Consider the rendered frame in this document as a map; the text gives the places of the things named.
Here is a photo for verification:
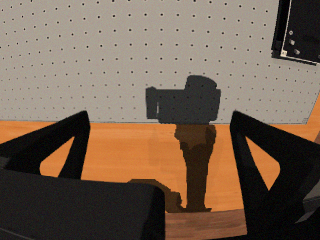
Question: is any white perforated base plate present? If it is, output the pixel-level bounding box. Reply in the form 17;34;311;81
0;0;320;125

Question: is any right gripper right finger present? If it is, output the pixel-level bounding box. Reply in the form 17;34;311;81
229;111;320;234

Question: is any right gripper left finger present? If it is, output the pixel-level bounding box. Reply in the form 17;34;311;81
0;111;91;179

